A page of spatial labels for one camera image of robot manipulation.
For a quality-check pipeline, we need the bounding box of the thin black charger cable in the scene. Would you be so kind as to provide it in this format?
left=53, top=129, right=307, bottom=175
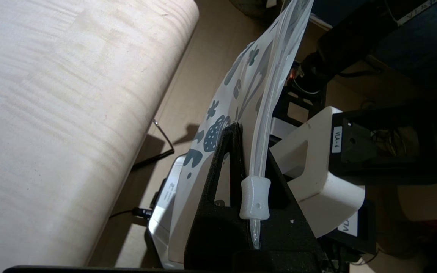
left=109, top=207, right=152, bottom=221

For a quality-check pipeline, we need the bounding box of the white and black robot base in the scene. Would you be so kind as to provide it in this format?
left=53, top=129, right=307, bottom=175
left=145, top=61, right=380, bottom=273

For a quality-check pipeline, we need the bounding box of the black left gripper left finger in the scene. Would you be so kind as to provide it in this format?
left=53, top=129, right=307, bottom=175
left=186, top=122, right=255, bottom=251

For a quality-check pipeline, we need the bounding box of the white pouch with blue plants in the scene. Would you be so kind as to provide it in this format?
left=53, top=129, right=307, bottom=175
left=167, top=0, right=316, bottom=266

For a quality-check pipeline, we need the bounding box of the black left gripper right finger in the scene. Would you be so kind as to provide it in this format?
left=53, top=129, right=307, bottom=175
left=259, top=153, right=324, bottom=253

